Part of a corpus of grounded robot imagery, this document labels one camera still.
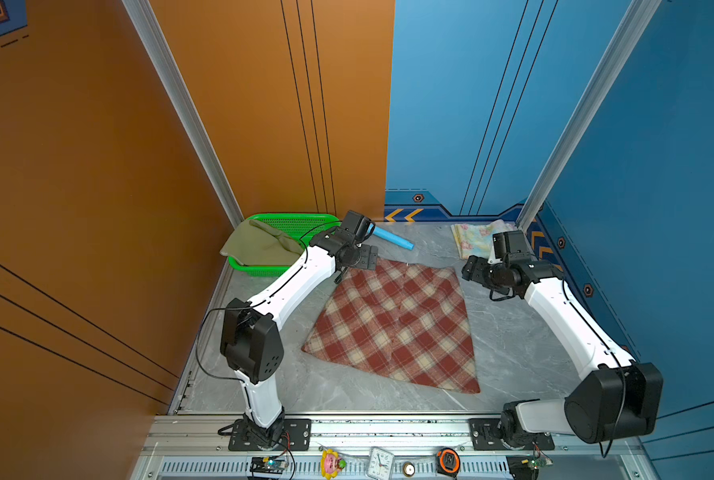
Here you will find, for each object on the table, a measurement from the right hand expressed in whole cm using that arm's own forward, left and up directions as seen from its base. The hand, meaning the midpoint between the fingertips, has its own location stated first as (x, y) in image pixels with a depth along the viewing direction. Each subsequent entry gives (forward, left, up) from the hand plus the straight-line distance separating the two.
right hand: (471, 273), depth 84 cm
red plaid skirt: (-6, +18, -15) cm, 25 cm away
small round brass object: (-44, +21, -14) cm, 50 cm away
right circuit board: (-43, -8, -19) cm, 48 cm away
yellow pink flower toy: (-43, +38, -13) cm, 59 cm away
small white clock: (-43, +27, -15) cm, 53 cm away
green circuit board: (-43, +54, -18) cm, 71 cm away
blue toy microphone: (+29, +21, -16) cm, 39 cm away
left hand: (+6, +32, +2) cm, 32 cm away
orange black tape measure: (-43, +11, -14) cm, 46 cm away
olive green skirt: (+19, +70, -8) cm, 73 cm away
